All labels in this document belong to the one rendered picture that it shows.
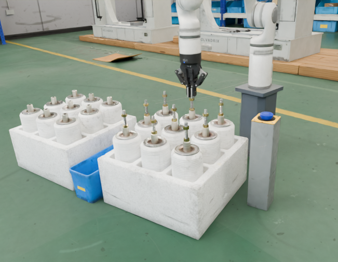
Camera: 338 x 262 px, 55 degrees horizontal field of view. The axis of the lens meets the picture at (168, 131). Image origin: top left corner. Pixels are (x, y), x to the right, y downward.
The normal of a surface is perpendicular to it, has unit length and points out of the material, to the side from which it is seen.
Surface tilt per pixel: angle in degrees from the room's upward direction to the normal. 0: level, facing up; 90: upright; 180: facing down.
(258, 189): 90
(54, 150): 90
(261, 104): 90
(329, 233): 0
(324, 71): 90
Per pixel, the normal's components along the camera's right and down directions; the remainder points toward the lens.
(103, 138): 0.81, 0.19
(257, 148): -0.55, 0.36
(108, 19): -0.77, 0.29
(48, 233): -0.05, -0.92
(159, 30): 0.64, 0.27
